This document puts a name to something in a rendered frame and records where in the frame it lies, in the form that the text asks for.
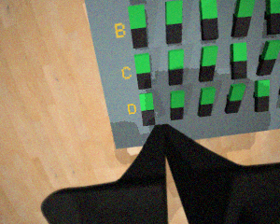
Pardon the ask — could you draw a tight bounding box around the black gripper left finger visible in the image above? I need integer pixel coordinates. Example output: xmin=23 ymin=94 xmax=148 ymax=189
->
xmin=41 ymin=124 xmax=168 ymax=224

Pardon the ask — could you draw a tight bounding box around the grey switch panel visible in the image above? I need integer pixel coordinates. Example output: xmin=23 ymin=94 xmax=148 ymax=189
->
xmin=84 ymin=0 xmax=280 ymax=149

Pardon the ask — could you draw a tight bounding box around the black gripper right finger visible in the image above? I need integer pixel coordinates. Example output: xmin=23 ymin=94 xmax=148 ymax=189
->
xmin=161 ymin=124 xmax=280 ymax=224

